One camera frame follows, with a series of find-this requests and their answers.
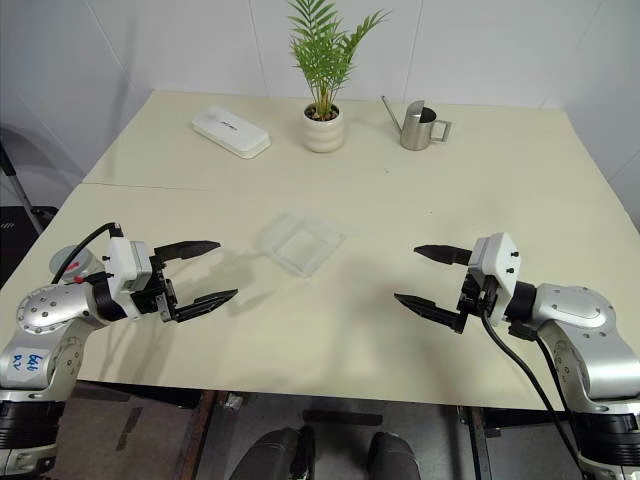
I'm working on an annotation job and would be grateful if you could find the long black right arm cable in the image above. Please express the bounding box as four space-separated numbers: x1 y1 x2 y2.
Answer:
479 279 589 480

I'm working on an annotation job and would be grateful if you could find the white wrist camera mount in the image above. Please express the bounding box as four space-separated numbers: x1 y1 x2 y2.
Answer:
469 232 522 321
103 236 154 304

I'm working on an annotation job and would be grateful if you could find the green palm plant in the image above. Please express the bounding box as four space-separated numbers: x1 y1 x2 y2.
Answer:
287 0 394 121

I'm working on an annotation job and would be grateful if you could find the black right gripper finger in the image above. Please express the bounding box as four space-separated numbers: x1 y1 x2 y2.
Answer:
393 292 464 332
413 243 474 267

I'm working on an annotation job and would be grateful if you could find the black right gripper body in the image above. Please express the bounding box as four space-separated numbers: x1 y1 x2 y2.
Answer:
454 267 496 334

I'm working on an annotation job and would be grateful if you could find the steel watering can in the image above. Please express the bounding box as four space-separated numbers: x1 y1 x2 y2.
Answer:
380 94 454 151

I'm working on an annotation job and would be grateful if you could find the grey metal stand pole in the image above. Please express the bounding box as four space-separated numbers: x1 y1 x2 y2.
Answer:
0 144 46 236

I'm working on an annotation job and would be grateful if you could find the clear plastic tray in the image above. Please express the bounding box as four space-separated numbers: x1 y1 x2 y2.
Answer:
257 212 349 279

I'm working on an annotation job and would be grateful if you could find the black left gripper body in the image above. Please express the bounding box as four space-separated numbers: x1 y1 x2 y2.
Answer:
130 247 179 324

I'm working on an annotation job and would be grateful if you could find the white rectangular case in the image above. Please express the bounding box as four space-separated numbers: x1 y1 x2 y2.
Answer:
191 103 272 161

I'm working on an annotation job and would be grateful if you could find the black flat box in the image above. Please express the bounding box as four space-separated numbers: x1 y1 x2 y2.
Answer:
0 204 59 291

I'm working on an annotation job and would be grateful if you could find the short black right arm cable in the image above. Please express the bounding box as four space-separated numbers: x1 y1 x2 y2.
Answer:
508 322 571 411

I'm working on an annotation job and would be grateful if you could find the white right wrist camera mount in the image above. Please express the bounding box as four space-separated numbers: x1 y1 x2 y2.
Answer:
469 232 522 321

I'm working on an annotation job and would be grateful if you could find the white ribbed plant pot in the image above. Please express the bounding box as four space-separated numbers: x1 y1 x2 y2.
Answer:
302 104 346 154

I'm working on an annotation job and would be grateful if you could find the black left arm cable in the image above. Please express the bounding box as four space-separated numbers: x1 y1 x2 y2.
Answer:
51 222 125 286

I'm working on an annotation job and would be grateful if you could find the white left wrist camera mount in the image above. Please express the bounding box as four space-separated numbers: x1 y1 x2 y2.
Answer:
103 236 154 304

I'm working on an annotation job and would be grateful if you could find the dark rounded shape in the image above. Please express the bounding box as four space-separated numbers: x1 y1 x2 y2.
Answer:
248 427 317 480
368 431 421 480

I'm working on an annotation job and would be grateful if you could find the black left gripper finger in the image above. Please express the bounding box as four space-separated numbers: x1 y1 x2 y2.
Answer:
153 240 222 262
172 288 239 324

